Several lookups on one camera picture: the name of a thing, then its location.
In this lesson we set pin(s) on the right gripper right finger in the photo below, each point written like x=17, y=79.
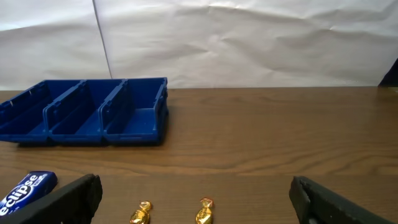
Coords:
x=323, y=205

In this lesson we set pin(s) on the blue tray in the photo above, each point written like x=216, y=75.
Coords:
x=136, y=124

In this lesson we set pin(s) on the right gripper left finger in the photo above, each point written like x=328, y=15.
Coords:
x=71, y=202

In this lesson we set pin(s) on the gold wrapped candy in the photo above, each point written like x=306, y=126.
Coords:
x=204, y=214
x=140, y=214

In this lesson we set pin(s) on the blue candy pack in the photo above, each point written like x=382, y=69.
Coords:
x=28, y=189

